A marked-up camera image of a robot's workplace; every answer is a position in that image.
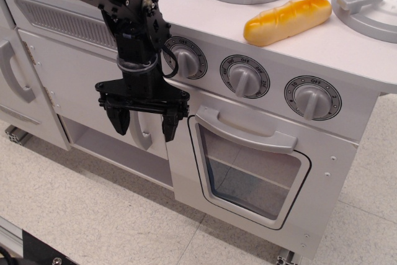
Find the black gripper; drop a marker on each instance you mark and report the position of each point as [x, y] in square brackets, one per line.
[143, 91]

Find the grey oven door handle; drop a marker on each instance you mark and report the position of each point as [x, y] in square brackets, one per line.
[278, 142]

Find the white toy oven door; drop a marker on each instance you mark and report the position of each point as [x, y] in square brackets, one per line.
[253, 176]

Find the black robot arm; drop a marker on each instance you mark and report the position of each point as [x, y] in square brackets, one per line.
[140, 33]

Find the grey left control knob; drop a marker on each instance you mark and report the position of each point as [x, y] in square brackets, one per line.
[190, 58]

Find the grey control knob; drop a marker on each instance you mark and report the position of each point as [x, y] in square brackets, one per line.
[312, 98]
[244, 76]
[190, 58]

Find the white cabinet door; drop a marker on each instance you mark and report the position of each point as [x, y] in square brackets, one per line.
[70, 75]

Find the grey vent grille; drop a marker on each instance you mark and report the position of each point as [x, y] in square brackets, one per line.
[71, 24]

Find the white far-left door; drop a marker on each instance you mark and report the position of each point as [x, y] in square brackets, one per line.
[24, 102]

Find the grey middle control knob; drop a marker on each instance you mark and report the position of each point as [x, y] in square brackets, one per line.
[244, 76]

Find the white toy kitchen body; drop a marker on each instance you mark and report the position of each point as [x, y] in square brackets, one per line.
[359, 67]

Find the grey right control knob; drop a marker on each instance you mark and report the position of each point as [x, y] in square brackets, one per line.
[312, 98]

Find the yellow toy bread loaf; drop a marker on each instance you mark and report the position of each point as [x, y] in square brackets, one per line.
[290, 19]

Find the grey cabinet door handle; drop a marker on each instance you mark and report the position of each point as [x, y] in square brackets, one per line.
[142, 139]

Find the aluminium frame rail left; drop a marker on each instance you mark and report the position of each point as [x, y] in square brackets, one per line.
[17, 135]

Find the aluminium frame rail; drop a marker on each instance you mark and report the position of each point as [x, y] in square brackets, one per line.
[287, 257]
[17, 135]

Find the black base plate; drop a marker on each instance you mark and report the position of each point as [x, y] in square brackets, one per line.
[27, 249]

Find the aluminium frame rail bottom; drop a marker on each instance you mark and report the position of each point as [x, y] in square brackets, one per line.
[287, 257]

